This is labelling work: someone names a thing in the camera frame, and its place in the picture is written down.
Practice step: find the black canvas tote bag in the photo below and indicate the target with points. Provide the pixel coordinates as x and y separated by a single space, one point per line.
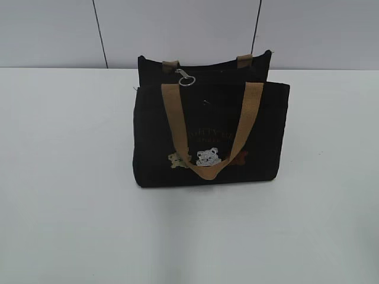
227 127

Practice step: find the silver zipper pull with ring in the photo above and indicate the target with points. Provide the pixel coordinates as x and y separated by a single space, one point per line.
185 79

